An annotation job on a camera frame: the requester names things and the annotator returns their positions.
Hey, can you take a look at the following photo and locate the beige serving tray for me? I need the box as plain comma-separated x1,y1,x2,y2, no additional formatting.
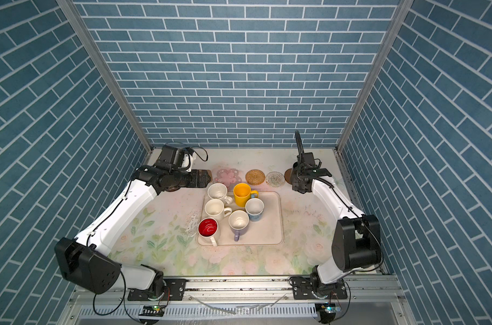
216,191,283,246

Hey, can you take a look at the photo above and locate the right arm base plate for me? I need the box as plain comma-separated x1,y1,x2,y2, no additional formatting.
288,276,348,300

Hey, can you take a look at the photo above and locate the brown wooden round coaster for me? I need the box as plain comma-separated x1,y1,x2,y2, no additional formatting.
284,168,292,185

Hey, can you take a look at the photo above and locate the white mug top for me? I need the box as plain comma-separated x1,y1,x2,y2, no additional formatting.
208,183,234,205

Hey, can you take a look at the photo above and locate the pink flower coaster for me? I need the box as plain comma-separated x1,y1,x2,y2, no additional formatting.
214,169,243,190

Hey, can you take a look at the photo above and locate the light blue mug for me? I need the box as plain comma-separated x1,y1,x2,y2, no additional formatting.
245,198,265,222

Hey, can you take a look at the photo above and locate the red inside white mug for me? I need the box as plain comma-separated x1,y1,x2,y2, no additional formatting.
197,217,220,246

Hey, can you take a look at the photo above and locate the white mug middle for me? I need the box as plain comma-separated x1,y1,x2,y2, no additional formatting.
204,199,232,222

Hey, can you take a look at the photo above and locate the yellow mug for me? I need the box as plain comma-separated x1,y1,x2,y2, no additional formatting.
233,183,259,207

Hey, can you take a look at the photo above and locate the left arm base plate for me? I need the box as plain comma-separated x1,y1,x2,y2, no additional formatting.
128,278,187,302

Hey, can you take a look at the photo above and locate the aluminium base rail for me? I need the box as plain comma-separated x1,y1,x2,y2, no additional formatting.
67,274,406,313

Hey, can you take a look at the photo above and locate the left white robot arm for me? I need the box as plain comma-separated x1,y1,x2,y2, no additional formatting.
54,144,212,299

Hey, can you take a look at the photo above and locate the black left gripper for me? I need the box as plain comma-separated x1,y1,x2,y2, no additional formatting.
170,168,213,187

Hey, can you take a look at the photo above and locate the purple handle white mug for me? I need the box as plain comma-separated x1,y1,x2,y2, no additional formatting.
228,210,250,242

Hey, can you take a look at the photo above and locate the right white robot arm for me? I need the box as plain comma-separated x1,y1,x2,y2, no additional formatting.
291,152,383,286

